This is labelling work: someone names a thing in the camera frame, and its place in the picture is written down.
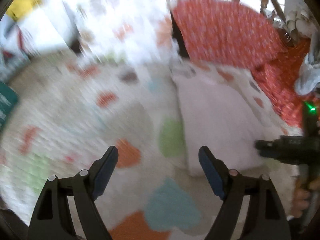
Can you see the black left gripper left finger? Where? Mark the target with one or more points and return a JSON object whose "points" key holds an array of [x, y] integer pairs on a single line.
{"points": [[51, 217]]}

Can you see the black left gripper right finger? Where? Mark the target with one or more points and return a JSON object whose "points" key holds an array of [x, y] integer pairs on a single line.
{"points": [[265, 216]]}

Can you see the white small garment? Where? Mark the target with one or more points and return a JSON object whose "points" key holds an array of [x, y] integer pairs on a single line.
{"points": [[223, 108]]}

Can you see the person's right hand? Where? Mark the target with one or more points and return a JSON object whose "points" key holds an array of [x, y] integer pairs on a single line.
{"points": [[300, 199]]}

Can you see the grey cloth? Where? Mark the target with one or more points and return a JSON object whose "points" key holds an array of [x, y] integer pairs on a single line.
{"points": [[308, 80]]}

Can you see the red floral sheet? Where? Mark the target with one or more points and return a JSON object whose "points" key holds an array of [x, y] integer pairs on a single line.
{"points": [[276, 78]]}

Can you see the heart patterned quilt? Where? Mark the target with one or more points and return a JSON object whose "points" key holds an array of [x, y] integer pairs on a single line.
{"points": [[70, 112]]}

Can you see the teal printed box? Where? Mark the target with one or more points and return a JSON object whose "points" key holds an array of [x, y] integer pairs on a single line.
{"points": [[8, 100]]}

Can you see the red floral pillow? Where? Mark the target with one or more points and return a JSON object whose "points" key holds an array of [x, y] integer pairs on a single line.
{"points": [[228, 33]]}

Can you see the white paper bag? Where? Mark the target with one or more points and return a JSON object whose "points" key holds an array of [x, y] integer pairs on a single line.
{"points": [[49, 27]]}

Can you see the white floral pillow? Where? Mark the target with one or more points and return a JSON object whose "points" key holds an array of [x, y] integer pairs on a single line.
{"points": [[126, 31]]}

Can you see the yellow cloth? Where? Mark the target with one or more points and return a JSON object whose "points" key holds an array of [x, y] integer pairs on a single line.
{"points": [[20, 8]]}

